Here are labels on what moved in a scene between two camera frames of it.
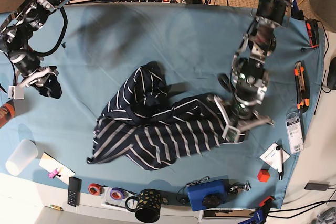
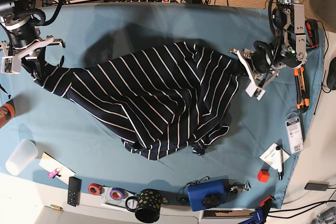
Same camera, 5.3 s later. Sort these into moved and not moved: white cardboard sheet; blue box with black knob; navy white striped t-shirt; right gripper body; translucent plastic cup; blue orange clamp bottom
Moved: right gripper body; navy white striped t-shirt
Not moved: blue box with black knob; translucent plastic cup; white cardboard sheet; blue orange clamp bottom
